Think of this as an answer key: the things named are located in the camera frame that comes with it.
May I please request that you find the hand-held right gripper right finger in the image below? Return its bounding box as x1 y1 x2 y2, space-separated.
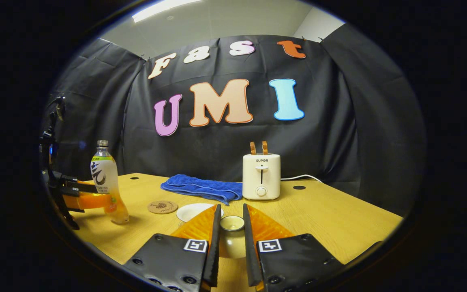
242 204 345 292

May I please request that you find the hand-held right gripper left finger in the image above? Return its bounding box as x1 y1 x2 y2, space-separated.
123 204 222 292

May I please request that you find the clear water bottle orange label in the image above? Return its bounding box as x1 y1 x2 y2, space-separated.
90 140 130 225

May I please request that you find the cream teacup lid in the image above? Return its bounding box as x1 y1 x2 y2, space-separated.
219 215 246 259

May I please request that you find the cream ceramic teacup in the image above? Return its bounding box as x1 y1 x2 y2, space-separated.
176 203 225 223

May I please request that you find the round cork coaster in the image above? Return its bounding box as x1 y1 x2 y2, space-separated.
147 200 179 215

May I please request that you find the blue folded towel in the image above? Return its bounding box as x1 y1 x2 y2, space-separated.
161 174 243 206

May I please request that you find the cream toaster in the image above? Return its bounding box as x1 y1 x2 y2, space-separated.
242 153 281 201

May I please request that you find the black backdrop cloth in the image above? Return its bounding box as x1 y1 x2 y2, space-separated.
41 24 426 215

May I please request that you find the white power cable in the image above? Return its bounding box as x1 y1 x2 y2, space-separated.
281 174 323 184

